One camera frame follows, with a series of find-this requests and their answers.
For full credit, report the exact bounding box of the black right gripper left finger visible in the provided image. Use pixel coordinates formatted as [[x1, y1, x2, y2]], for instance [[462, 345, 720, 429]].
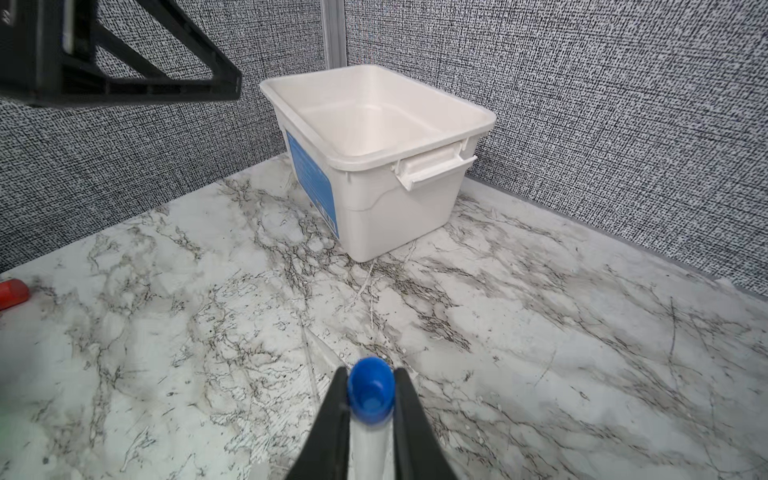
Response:
[[285, 367, 350, 480]]

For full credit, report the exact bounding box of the small red cap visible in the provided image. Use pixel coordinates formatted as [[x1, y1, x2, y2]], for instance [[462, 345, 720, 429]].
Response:
[[0, 279, 30, 310]]

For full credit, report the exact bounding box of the blue-capped test tube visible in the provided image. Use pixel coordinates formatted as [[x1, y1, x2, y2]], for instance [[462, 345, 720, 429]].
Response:
[[347, 357, 395, 479]]

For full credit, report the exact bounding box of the white plastic storage bin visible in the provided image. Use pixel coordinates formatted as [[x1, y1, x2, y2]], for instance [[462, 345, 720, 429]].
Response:
[[260, 65, 496, 262]]

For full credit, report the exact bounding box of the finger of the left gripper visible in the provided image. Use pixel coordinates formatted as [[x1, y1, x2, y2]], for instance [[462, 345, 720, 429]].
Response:
[[1, 1, 242, 108]]

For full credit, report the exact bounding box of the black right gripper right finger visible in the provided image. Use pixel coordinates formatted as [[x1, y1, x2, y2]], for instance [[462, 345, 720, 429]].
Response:
[[393, 368, 458, 480]]

